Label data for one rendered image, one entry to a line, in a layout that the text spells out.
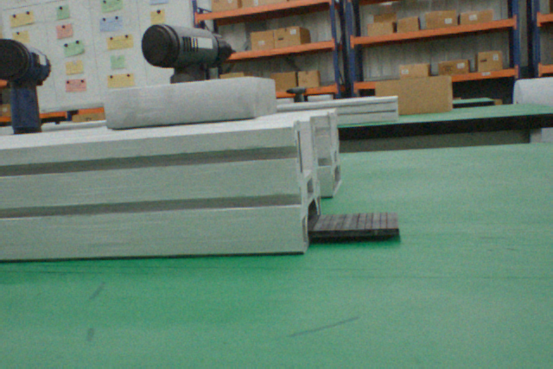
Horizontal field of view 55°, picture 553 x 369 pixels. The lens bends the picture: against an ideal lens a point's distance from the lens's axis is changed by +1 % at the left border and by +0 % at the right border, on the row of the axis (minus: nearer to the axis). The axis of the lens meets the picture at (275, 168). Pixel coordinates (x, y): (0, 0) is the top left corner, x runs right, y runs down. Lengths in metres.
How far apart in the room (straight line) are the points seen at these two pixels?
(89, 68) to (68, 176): 3.57
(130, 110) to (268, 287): 0.32
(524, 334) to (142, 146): 0.25
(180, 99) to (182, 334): 0.34
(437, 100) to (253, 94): 1.86
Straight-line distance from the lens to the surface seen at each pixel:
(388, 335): 0.23
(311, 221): 0.39
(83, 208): 0.40
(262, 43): 10.54
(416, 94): 2.36
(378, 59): 10.92
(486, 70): 9.88
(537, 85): 3.95
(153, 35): 0.77
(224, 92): 0.53
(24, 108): 0.86
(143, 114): 0.56
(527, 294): 0.28
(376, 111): 1.94
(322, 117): 0.52
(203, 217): 0.35
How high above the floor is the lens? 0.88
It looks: 7 degrees down
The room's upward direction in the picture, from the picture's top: 5 degrees counter-clockwise
